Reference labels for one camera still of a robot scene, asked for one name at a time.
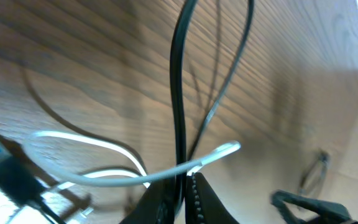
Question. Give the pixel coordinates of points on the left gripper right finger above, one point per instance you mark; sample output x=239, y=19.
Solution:
x=202, y=205

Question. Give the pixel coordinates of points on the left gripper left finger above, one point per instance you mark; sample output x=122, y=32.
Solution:
x=156, y=206

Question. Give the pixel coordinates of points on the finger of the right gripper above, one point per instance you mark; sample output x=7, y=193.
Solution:
x=327, y=212

